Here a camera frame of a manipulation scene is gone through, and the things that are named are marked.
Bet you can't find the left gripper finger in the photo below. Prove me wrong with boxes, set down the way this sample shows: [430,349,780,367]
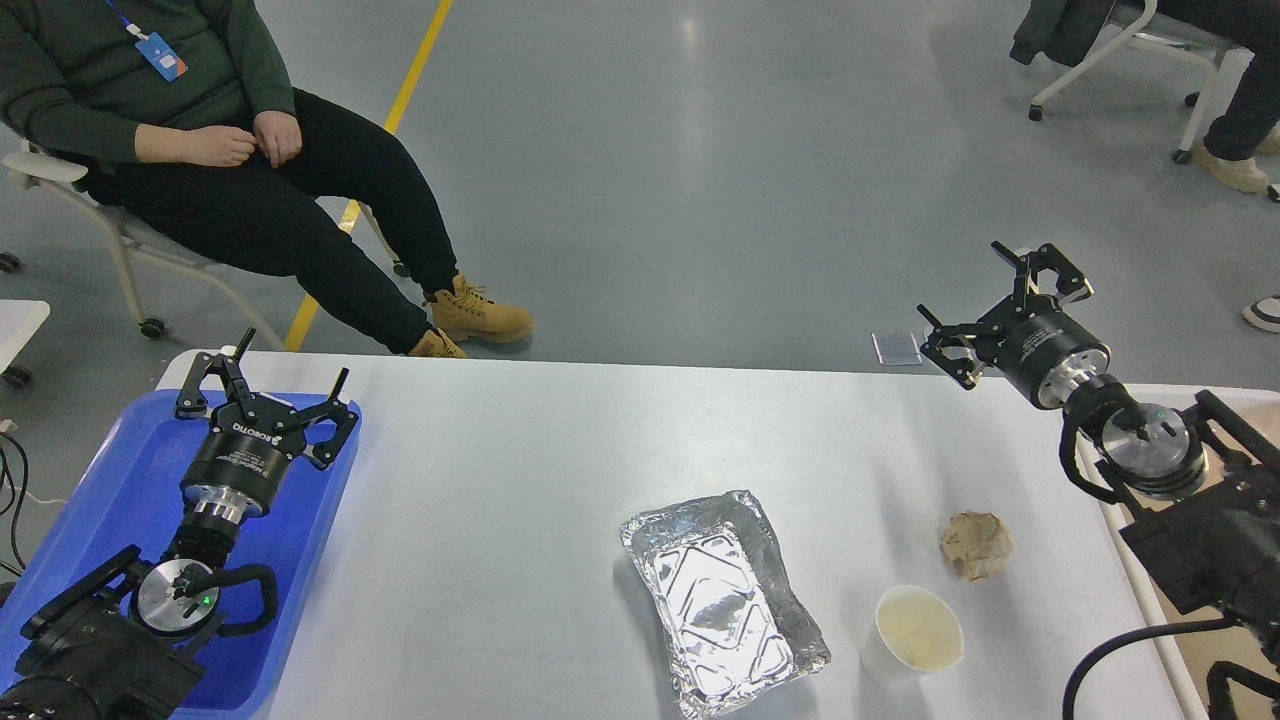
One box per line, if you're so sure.
[288,366,358,470]
[174,327,259,420]

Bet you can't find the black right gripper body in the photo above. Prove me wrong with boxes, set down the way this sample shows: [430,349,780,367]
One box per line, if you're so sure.
[986,307,1112,410]

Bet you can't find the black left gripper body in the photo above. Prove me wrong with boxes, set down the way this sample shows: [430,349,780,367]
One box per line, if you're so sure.
[180,404,307,519]

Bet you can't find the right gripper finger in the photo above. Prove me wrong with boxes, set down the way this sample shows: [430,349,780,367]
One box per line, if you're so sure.
[991,241,1094,323]
[916,304,1012,389]

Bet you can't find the white paper cup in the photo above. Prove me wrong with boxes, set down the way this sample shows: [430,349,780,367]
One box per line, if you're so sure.
[860,585,966,687]

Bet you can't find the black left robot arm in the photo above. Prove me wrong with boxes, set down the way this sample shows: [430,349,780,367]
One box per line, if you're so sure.
[3,340,360,719]

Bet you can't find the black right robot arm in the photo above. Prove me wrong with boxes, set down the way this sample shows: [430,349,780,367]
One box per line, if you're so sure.
[918,242,1279,719]

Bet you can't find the left metal floor plate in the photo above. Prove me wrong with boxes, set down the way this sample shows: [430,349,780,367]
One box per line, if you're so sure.
[870,332,923,366]

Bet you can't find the blue plastic tray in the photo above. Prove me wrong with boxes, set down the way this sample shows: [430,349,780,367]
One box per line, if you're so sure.
[1,389,360,719]

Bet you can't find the crumpled brown paper ball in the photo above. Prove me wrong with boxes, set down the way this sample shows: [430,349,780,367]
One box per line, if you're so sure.
[940,511,1014,582]

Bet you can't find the white sneaker at right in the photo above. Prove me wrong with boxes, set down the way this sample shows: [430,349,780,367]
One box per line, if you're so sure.
[1242,293,1280,334]

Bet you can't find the white side table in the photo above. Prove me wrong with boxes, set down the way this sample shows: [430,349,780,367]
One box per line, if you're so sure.
[1,299,50,388]

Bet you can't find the seated person dark trousers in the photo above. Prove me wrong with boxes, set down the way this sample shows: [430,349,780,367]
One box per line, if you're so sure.
[1158,1,1279,193]

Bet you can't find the white office chair left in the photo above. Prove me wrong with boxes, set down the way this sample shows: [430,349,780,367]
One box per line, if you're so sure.
[5,124,433,354]

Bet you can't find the seated person green sweater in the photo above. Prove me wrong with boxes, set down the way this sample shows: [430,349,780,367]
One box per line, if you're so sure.
[1,1,535,357]

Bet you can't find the aluminium foil tray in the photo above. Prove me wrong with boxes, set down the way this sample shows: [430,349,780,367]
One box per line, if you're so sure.
[620,489,832,719]

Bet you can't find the black cables at left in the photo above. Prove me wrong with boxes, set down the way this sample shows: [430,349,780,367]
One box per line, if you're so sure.
[0,418,67,582]

